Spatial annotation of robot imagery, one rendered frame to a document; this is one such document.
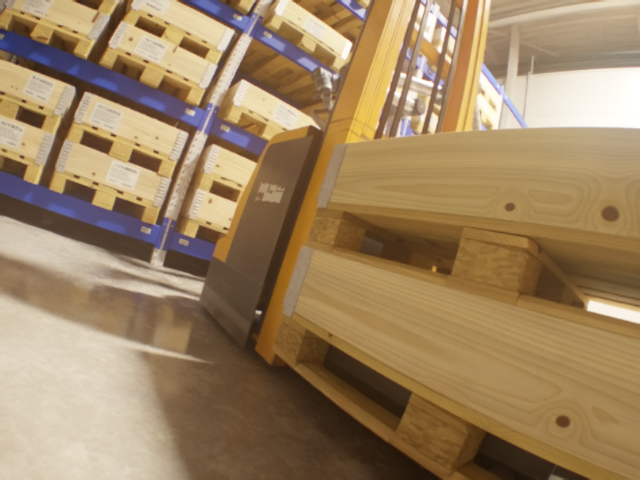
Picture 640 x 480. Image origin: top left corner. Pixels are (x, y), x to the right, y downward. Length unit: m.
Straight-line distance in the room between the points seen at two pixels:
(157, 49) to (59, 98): 0.76
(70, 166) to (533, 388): 2.48
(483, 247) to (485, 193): 0.11
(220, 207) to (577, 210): 2.31
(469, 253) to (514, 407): 0.29
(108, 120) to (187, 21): 0.93
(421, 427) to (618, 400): 0.36
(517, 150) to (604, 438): 0.52
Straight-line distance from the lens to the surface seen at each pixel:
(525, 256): 0.63
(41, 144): 2.49
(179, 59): 2.64
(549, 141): 0.70
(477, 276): 0.65
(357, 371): 0.97
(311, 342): 0.99
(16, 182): 2.60
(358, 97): 1.27
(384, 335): 0.76
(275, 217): 1.27
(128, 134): 2.47
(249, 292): 1.29
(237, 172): 2.61
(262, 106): 2.77
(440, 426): 0.67
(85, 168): 2.45
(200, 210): 2.52
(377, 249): 1.30
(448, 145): 0.80
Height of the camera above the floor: 0.42
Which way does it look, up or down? 3 degrees up
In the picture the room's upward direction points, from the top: 18 degrees clockwise
